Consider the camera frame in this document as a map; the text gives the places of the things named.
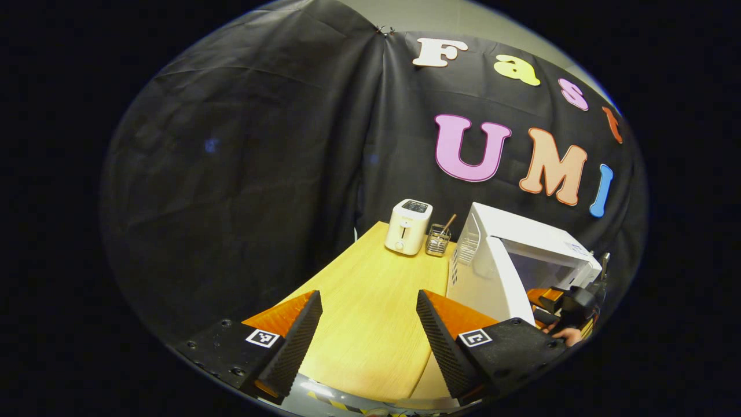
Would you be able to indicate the white toaster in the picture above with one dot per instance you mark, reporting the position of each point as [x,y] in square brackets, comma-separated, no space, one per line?
[408,229]

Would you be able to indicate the wooden utensil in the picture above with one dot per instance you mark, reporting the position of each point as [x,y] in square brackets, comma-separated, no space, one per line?
[448,224]

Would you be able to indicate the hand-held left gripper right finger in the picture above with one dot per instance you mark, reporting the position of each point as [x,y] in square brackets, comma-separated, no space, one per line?
[446,353]

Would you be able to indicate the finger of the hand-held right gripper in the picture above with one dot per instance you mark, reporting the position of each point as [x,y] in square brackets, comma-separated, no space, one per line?
[544,295]

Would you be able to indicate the black backdrop cloth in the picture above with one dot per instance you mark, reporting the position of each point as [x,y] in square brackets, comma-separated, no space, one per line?
[231,174]

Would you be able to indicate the white microwave oven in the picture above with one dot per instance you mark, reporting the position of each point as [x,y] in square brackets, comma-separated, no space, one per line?
[486,278]

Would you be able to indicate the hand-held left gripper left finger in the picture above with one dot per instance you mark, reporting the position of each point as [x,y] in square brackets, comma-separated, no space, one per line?
[292,353]

